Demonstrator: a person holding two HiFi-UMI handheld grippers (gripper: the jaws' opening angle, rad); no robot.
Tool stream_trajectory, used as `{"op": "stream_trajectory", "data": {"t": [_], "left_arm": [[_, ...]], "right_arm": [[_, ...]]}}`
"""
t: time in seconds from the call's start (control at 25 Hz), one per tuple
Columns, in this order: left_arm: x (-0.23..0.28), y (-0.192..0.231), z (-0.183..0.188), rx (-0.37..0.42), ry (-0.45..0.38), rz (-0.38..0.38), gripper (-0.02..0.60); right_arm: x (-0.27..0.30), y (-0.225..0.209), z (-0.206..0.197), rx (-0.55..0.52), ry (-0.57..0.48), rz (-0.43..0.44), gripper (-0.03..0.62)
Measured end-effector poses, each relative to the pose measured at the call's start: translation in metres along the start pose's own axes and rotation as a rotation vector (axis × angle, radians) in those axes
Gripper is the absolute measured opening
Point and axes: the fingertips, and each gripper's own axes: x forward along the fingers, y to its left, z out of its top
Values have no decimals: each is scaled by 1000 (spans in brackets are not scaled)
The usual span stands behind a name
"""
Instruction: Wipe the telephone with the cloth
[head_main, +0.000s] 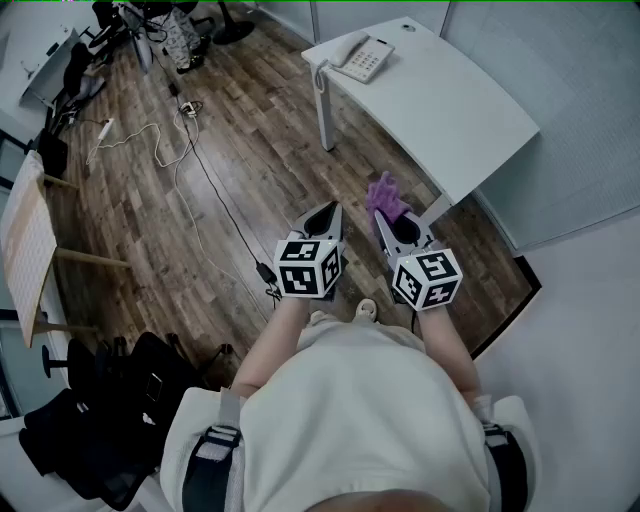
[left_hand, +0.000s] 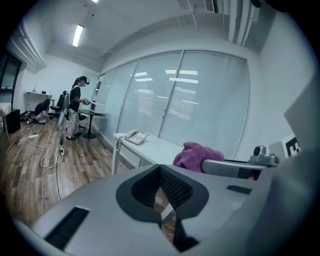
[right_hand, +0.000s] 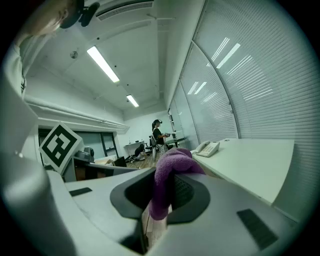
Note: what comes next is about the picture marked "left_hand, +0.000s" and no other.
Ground white ceiling duct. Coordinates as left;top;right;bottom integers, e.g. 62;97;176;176
6;22;48;74

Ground round black table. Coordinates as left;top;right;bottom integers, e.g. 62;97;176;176
78;109;107;140

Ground black office chair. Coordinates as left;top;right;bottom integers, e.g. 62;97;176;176
49;90;69;118

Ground white cable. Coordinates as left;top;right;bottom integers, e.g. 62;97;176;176
19;136;64;215

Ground white window blind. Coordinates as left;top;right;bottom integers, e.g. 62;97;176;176
117;51;183;138

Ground white ceiling pipes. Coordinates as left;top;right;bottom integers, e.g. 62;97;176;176
227;0;263;48

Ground dark framed window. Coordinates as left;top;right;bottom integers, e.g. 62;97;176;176
0;53;23;95

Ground cream phone handset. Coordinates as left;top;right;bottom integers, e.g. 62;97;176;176
124;129;140;140

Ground black cable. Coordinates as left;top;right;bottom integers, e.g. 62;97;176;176
55;149;63;201

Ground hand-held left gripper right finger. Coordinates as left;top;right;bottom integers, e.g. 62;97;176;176
159;164;210;221

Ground black box cabinet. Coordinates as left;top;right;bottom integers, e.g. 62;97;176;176
5;108;22;134

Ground purple cloth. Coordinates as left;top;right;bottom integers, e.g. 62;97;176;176
172;141;225;173

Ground white desk telephone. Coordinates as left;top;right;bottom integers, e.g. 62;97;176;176
124;131;149;146

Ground white desk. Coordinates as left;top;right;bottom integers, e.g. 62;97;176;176
23;91;54;119
158;49;251;161

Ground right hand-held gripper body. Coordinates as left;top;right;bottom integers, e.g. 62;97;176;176
201;134;302;181

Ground ceiling air vent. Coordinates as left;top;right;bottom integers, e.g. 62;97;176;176
204;0;220;14

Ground white table leg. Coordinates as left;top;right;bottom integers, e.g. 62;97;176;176
111;139;121;176

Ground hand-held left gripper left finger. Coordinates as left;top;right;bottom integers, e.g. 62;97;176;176
116;164;162;224

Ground white oval board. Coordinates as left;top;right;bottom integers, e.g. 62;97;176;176
57;94;67;130

